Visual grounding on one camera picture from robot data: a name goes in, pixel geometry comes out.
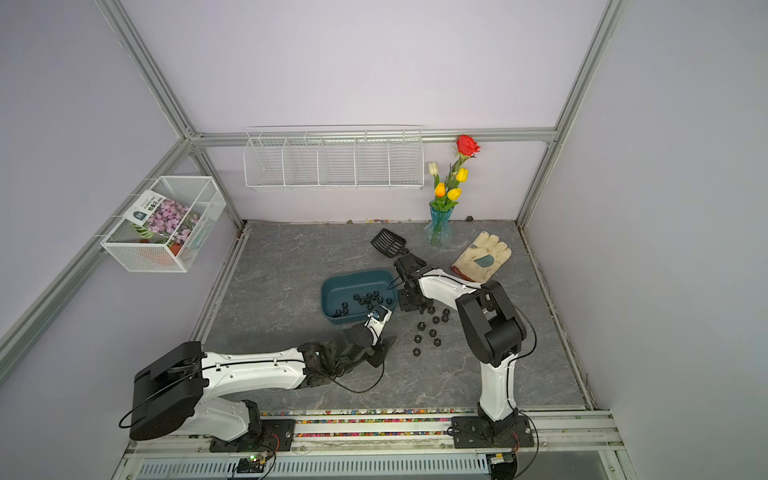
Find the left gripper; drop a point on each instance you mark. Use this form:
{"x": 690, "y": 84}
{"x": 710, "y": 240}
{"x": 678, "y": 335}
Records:
{"x": 381, "y": 351}

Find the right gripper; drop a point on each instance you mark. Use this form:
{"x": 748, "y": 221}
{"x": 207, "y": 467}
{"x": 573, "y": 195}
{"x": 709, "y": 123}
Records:
{"x": 405, "y": 305}

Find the teal plastic storage box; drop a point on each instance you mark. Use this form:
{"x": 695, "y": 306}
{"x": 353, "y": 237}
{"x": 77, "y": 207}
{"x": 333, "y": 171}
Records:
{"x": 349, "y": 298}

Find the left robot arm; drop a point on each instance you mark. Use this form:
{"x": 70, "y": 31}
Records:
{"x": 188, "y": 391}

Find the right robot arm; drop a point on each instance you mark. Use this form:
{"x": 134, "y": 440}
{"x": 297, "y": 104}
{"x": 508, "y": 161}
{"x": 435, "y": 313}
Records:
{"x": 495, "y": 330}

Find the black plastic scoop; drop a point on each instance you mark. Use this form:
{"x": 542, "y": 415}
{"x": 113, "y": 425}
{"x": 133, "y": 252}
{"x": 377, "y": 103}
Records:
{"x": 389, "y": 243}

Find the cream work glove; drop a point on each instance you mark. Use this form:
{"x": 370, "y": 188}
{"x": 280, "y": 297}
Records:
{"x": 482, "y": 258}

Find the red and yellow flowers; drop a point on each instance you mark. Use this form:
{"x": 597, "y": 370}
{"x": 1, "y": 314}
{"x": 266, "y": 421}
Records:
{"x": 447, "y": 189}

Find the pink flower packet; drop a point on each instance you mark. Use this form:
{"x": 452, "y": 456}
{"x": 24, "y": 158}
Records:
{"x": 161, "y": 219}

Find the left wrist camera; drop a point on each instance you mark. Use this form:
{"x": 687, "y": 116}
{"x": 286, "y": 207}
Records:
{"x": 377, "y": 319}

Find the white wire wall shelf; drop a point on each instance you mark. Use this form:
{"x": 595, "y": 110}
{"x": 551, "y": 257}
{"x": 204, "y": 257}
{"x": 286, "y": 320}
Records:
{"x": 345, "y": 157}

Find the metal base rail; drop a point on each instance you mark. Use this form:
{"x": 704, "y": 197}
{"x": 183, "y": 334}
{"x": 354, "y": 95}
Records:
{"x": 398, "y": 444}

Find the white wire basket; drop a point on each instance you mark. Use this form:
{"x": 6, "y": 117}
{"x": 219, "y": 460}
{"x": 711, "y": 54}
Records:
{"x": 200, "y": 193}

